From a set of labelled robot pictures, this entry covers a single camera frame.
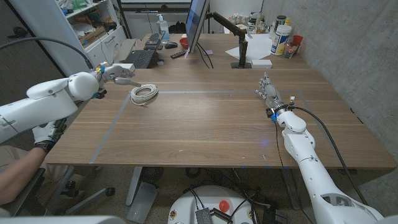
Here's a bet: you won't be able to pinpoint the white power strip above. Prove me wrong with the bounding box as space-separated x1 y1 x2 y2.
111 63 136 74

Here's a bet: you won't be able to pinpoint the person's grey gloved hand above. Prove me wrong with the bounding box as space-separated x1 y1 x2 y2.
32 118 68 153

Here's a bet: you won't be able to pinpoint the black computer monitor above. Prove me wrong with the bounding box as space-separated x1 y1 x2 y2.
185 0 210 54

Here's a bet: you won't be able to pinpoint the large black keyboard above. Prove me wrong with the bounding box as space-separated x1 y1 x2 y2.
123 49 156 70

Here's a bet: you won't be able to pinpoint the white wipes canister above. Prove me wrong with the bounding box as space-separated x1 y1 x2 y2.
270 24 293 57

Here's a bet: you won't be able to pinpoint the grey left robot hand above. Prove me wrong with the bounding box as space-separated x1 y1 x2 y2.
93 62 142 88

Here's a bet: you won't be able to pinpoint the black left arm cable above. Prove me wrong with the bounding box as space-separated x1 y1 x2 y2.
0 36 94 71

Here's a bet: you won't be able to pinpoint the white Ethernet cable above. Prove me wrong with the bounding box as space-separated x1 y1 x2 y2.
129 83 159 106

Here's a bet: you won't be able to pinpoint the grey table leg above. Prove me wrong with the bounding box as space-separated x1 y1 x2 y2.
126 167 159 224

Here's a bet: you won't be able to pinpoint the black bag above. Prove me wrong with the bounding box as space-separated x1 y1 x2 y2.
169 21 187 34

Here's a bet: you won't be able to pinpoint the small black keyboard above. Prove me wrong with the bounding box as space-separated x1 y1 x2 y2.
143 32 165 51

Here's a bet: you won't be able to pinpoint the white shelf cabinet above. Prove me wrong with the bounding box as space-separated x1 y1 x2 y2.
9 0 128 97

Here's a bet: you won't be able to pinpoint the small clear plastic bottle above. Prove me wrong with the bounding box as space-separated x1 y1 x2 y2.
283 42 298 59

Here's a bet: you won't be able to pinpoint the small white box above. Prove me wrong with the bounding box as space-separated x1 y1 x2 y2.
250 58 273 70

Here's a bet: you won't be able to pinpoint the black round fan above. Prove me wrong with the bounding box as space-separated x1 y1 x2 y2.
141 167 165 185

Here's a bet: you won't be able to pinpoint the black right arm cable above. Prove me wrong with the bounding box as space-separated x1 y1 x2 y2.
289 105 369 206

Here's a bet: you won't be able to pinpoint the clear hand sanitizer bottle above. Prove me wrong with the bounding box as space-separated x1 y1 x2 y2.
156 14 171 44

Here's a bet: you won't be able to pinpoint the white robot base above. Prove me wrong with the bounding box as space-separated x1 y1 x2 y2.
167 185 258 224

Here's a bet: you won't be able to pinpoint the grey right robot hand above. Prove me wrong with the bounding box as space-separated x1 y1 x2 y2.
254 72 289 116

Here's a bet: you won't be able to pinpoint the red plastic cup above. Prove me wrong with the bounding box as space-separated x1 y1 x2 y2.
291 34 304 54

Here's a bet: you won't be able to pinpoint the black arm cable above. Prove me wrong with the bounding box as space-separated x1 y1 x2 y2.
289 105 369 206
0 36 94 71

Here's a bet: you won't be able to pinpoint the grey perforated metal box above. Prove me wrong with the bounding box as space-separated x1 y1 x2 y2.
195 207 214 224

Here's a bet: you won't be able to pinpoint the brown cardboard box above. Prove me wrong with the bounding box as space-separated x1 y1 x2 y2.
77 26 108 48

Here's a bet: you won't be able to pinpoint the whiteboard on black stand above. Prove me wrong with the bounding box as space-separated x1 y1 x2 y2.
119 0 193 13

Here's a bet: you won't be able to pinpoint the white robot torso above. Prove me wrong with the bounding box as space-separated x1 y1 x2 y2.
0 215 127 224

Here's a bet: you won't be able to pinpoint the black door handle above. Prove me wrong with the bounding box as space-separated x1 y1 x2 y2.
7 26 29 40

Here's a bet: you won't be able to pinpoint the black lid steel tumbler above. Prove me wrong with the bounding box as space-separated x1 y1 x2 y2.
273 15 287 32

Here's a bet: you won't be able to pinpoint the black monitor cables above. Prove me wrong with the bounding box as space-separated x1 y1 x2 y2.
195 42 215 70

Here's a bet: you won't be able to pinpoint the black remote control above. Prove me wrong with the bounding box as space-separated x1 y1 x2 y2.
170 49 187 60

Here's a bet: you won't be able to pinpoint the white paper sheet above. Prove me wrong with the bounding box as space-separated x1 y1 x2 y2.
224 33 274 62

